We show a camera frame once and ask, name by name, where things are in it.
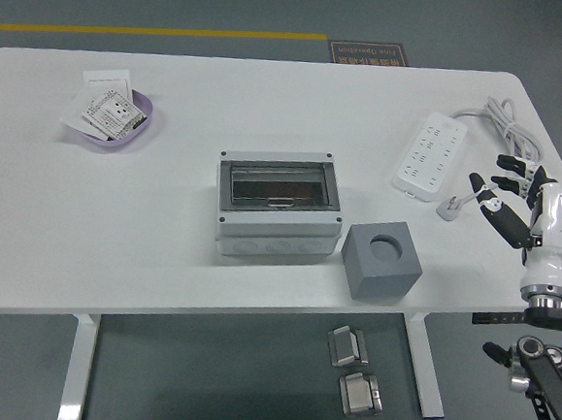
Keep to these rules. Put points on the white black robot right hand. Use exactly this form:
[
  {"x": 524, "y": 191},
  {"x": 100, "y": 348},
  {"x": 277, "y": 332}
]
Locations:
[{"x": 548, "y": 241}]

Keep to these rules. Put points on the grey enclosure box with lid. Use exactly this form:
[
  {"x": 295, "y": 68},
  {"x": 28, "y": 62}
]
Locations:
[{"x": 274, "y": 229}]

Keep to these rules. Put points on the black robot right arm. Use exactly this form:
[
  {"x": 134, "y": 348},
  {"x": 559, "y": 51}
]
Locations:
[{"x": 550, "y": 319}]

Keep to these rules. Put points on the grey cube with round hole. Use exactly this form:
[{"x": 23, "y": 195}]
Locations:
[{"x": 382, "y": 286}]

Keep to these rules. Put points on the black table control panel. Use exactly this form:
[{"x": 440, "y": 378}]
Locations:
[{"x": 496, "y": 318}]

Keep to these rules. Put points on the white power strip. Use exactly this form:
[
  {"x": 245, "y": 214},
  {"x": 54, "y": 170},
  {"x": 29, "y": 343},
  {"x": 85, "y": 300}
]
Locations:
[{"x": 429, "y": 153}]

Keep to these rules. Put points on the white table leg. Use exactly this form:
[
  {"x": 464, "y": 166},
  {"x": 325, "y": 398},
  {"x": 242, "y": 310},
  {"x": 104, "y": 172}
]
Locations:
[
  {"x": 78, "y": 374},
  {"x": 430, "y": 387}
]

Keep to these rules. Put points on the small metal block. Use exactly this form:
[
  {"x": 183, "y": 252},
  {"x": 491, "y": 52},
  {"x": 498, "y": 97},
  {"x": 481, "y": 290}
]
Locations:
[
  {"x": 345, "y": 346},
  {"x": 359, "y": 396}
]

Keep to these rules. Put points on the brown floor sign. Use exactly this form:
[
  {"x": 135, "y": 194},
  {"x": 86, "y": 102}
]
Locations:
[{"x": 366, "y": 53}]

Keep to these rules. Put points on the purple plastic tray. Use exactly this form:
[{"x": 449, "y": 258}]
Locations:
[{"x": 121, "y": 143}]

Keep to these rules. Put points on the socket panel with printed back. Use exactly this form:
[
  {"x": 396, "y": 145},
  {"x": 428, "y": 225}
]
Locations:
[{"x": 111, "y": 114}]

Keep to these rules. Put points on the plain white switch plate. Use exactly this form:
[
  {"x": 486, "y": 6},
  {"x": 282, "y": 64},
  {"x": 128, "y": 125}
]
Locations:
[{"x": 106, "y": 79}]

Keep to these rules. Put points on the white flat wall panel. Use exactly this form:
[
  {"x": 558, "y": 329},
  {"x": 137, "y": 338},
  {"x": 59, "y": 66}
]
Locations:
[{"x": 74, "y": 111}]

